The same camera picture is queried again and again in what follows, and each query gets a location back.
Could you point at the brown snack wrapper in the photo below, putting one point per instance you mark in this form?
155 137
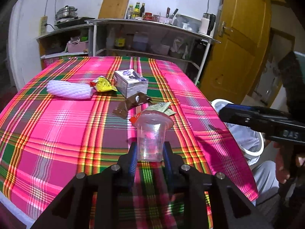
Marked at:
129 102

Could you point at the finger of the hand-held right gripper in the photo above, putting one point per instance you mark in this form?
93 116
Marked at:
238 106
238 119

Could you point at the dark sauce bottle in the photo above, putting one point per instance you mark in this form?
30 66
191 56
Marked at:
142 10

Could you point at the black induction cooker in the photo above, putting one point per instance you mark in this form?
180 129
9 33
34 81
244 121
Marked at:
71 22

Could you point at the yellow wooden door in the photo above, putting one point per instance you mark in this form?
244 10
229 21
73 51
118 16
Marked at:
233 59

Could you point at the steel steamer pot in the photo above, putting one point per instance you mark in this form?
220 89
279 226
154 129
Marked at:
66 12

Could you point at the person's grey trouser leg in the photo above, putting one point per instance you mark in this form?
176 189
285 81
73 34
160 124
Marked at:
264 179

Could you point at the white printed carton box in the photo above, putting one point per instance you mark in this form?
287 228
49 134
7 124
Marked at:
129 83

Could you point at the person's right hand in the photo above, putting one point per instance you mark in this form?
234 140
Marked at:
280 167

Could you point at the translucent white bin liner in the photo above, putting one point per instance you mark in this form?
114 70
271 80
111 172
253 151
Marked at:
240 136

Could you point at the clear cup with red lid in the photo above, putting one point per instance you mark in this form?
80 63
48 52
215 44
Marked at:
150 138

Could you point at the pale green printed packet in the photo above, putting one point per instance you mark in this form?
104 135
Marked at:
163 107

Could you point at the white foam fruit net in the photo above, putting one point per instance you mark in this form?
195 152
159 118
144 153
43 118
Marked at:
69 90

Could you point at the metal kitchen shelf unit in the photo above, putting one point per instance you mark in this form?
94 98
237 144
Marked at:
147 24

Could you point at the white and black kettle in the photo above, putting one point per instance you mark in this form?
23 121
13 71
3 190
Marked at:
206 23

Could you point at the clear plastic storage container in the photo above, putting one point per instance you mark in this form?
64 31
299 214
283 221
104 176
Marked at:
189 21

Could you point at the small glass jar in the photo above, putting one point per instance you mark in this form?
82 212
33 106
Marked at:
156 18

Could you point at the white plastic waste bin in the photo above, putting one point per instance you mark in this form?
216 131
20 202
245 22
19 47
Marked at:
252 153

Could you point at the large yellow label oil bottle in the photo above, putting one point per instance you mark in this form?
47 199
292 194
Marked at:
120 41

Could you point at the pink knife holder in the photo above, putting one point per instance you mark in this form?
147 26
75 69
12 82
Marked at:
165 20

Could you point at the pink green plaid tablecloth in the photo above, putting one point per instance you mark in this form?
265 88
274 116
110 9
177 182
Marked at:
71 128

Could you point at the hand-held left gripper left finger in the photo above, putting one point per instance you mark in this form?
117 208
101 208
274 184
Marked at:
133 157

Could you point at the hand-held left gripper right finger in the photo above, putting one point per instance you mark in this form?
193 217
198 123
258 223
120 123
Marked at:
166 159

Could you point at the wooden cutting board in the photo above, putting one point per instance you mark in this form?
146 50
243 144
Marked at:
114 6

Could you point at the pink plastic basket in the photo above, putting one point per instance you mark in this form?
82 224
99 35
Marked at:
77 47

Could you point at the small clear glass bottle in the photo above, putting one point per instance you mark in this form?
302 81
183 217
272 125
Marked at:
130 13

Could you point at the small white cup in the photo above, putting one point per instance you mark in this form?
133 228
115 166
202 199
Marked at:
185 25

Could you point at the brown jar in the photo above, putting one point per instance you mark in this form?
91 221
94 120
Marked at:
129 42

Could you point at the yellow snack wrapper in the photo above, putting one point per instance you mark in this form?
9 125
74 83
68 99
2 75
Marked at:
103 85

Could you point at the small yellow label sauce bottle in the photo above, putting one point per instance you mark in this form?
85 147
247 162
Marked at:
136 10

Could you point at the yellowed power strip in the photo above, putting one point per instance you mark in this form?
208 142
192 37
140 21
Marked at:
43 26

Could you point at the red sauce jar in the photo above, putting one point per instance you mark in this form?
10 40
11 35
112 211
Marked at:
148 16

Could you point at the white plastic bottle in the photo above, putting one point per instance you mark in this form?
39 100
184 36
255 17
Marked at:
110 39

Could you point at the blue plastic jug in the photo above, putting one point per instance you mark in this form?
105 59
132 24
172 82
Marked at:
140 41

